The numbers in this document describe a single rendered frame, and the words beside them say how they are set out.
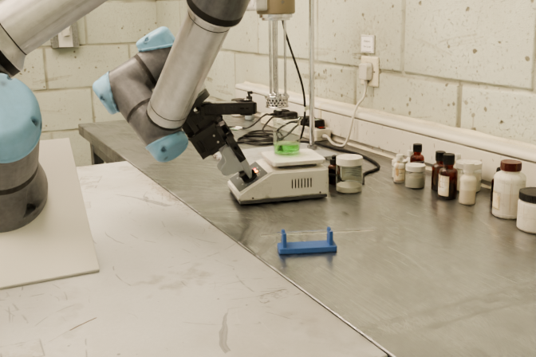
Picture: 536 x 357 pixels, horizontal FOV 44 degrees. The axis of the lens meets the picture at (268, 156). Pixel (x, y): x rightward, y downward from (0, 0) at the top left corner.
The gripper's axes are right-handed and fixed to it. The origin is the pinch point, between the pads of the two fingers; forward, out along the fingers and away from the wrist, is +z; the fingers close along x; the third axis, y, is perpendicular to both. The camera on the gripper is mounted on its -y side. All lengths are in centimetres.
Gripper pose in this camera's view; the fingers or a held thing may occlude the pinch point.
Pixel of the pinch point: (250, 170)
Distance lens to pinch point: 144.5
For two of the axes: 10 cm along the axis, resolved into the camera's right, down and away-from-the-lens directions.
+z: 5.0, 8.1, 3.1
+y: -8.3, 5.5, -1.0
